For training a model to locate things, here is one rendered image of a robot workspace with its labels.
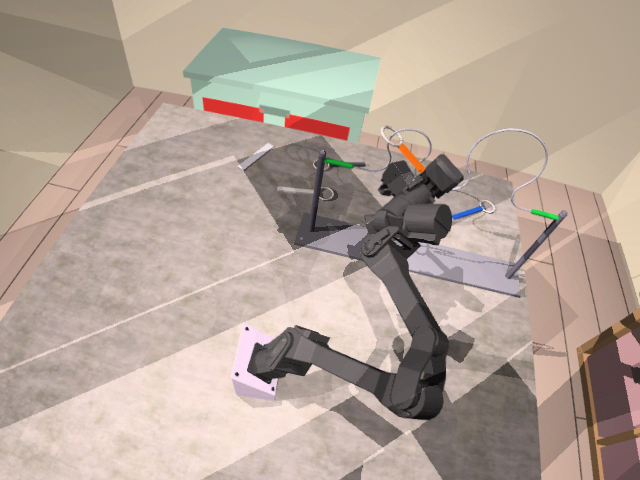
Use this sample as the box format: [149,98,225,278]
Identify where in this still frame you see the orange handle with grey loop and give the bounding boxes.
[381,125,425,173]

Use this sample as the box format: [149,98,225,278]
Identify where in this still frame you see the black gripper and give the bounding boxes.
[393,154,464,204]

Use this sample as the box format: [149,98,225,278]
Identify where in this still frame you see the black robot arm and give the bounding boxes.
[247,160,452,420]

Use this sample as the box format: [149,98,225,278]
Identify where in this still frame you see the blue handle with grey loop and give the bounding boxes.
[452,200,495,219]

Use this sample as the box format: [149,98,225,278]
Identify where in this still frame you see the black handle with grey loop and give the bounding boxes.
[313,160,366,170]

